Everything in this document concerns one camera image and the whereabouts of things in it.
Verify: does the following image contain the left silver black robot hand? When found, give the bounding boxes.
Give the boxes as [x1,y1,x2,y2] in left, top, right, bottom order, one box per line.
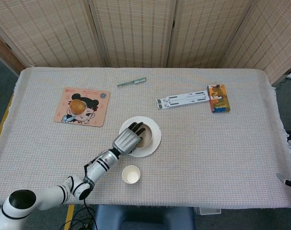
[112,121,146,155]

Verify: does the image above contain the beige bowl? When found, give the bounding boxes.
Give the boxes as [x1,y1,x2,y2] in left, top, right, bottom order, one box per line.
[130,124,154,148]

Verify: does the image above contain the white paper cup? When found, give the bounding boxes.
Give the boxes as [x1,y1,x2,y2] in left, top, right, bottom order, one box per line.
[122,165,141,184]

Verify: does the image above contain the large white plate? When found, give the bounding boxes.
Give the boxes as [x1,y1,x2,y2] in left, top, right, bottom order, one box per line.
[118,115,163,158]

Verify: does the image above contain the pink cartoon mouse pad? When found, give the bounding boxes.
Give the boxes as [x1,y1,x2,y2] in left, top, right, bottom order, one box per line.
[54,88,111,127]

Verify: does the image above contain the wrapped orange bun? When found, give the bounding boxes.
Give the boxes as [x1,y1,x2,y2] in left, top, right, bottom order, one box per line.
[69,99,87,115]

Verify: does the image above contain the green cleaning brush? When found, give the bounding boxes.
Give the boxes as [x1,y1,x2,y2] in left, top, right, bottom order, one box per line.
[117,77,147,88]

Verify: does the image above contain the white folding laptop stand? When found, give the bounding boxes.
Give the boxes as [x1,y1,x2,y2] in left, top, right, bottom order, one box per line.
[156,90,210,110]

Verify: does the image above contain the pale woven tablecloth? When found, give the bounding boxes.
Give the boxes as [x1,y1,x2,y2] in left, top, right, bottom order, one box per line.
[0,67,291,210]

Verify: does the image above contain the blue seat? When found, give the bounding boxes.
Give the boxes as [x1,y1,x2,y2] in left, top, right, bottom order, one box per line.
[92,205,196,230]

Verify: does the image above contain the clear plastic box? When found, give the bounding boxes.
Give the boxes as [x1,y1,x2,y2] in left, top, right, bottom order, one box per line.
[195,207,222,216]

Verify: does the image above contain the colourful cardboard box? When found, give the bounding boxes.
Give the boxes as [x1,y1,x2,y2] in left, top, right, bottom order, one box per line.
[206,84,231,114]

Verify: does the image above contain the beige folding screen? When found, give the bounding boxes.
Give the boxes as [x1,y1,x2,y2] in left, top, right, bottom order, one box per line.
[0,0,291,85]

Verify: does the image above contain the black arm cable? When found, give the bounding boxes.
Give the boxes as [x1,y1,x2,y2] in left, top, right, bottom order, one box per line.
[82,161,96,211]

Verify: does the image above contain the black floor cables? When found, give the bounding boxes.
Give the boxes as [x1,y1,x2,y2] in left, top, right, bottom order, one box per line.
[60,207,96,230]

